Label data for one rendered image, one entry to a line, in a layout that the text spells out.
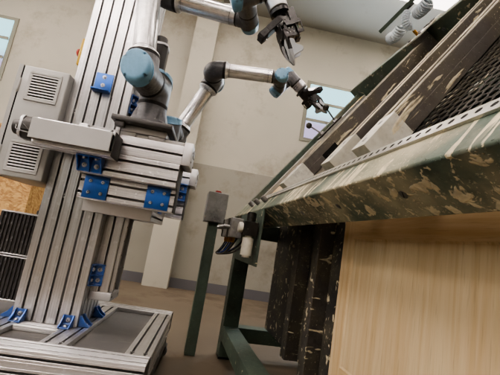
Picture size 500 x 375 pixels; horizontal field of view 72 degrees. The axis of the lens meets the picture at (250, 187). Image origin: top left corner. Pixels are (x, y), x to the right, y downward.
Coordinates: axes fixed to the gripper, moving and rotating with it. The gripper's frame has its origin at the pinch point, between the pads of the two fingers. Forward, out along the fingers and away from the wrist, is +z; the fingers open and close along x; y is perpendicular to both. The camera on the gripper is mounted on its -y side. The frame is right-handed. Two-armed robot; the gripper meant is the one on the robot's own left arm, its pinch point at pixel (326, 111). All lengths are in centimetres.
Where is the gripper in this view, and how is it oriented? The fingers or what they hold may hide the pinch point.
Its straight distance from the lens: 219.4
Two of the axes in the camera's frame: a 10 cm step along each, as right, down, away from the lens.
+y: -4.4, 3.6, 8.3
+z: 6.9, 7.2, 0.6
